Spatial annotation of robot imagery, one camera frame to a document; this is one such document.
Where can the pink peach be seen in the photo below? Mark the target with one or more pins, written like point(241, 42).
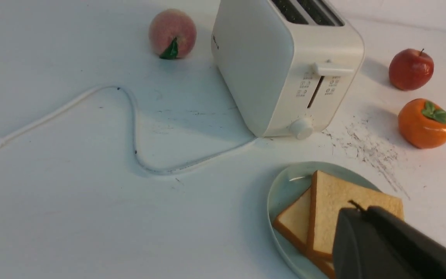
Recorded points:
point(172, 34)

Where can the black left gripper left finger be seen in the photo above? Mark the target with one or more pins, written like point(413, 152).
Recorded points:
point(372, 243)

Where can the red apple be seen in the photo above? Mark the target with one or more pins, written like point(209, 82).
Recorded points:
point(410, 69)

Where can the white two-slot toaster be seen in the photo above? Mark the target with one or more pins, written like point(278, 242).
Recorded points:
point(288, 64)

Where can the orange persimmon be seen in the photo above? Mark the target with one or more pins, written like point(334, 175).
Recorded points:
point(422, 123)

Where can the toast slice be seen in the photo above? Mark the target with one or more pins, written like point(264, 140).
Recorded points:
point(291, 230)
point(329, 194)

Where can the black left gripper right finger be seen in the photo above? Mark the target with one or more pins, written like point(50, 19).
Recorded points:
point(424, 257)

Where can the light blue plate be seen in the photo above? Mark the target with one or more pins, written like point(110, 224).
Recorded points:
point(288, 185)

